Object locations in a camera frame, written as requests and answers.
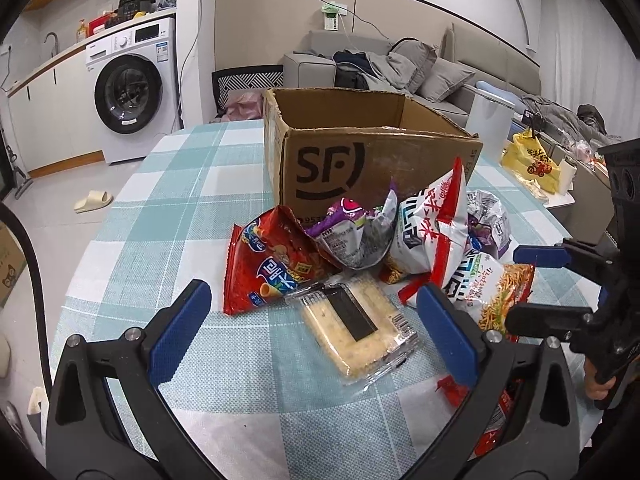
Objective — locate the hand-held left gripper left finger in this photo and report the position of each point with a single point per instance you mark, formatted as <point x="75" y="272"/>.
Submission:
<point x="175" y="332"/>

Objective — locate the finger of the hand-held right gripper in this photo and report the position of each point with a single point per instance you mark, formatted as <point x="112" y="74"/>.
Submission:
<point x="542" y="319"/>
<point x="542" y="255"/>

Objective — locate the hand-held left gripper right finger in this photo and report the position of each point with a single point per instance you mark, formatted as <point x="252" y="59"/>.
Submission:
<point x="447" y="332"/>

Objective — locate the white noodle stick snack bag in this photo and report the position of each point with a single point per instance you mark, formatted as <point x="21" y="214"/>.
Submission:
<point x="500" y="295"/>

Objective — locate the small red snack packet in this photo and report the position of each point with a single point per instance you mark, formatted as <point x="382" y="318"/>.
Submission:
<point x="451" y="391"/>

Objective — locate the silver snack bag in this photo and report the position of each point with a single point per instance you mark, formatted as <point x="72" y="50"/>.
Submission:
<point x="489" y="220"/>

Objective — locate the clear cracker packet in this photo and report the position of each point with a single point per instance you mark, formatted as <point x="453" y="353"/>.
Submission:
<point x="350" y="332"/>

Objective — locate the white and red snack bag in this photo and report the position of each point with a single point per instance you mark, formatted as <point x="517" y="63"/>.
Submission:
<point x="435" y="230"/>

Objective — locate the purple snack bag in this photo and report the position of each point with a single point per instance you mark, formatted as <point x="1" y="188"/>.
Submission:
<point x="345" y="240"/>

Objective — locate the brown cardboard box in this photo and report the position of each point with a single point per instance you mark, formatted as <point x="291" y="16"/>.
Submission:
<point x="325" y="160"/>

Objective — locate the person's right hand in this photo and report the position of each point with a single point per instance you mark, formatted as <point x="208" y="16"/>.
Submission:
<point x="596" y="385"/>

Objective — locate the yellow plastic bag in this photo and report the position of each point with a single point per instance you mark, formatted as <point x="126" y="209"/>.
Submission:
<point x="532" y="165"/>

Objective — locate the grey padded jacket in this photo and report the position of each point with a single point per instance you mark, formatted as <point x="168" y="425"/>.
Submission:
<point x="555" y="112"/>

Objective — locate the teal checked tablecloth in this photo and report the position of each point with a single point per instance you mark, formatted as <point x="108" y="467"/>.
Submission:
<point x="200" y="185"/>

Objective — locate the white trash bin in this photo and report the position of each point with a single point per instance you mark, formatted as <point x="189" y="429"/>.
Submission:
<point x="490" y="112"/>

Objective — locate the beige slipper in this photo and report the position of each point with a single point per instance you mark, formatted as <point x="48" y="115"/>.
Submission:
<point x="92" y="201"/>

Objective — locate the printed cardboard carton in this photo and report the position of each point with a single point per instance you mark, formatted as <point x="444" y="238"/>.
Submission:
<point x="10" y="265"/>

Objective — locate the grey pillow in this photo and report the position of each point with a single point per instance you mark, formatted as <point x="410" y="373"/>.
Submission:
<point x="412" y="62"/>
<point x="445" y="80"/>

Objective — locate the grey garment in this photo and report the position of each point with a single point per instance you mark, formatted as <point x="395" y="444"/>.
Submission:
<point x="392" y="72"/>

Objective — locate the pink plastic bag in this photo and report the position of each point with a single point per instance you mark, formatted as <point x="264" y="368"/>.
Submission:
<point x="245" y="106"/>

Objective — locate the white washing machine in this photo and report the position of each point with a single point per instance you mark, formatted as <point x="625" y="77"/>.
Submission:
<point x="130" y="90"/>

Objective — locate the white base cabinet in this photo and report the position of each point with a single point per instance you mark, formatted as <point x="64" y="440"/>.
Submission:
<point x="50" y="110"/>

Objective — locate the black white patterned basket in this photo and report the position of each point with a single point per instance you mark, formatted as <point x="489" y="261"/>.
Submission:
<point x="245" y="81"/>

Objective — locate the dark jacket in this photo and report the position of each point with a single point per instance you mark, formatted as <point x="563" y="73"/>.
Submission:
<point x="350" y="76"/>

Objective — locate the grey sofa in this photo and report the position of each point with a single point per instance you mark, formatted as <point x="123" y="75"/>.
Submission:
<point x="310" y="70"/>

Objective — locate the yellow bottle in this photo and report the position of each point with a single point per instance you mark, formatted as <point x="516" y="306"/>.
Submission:
<point x="81" y="31"/>

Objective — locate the curved sink faucet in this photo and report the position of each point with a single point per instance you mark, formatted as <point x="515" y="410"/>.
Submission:
<point x="51" y="40"/>

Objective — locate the red box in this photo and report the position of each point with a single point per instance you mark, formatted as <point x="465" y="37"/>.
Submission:
<point x="101" y="22"/>

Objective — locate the black pressure cooker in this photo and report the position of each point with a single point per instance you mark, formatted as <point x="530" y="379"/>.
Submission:
<point x="135" y="4"/>

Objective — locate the green wall charger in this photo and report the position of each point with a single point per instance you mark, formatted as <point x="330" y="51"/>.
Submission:
<point x="331" y="14"/>

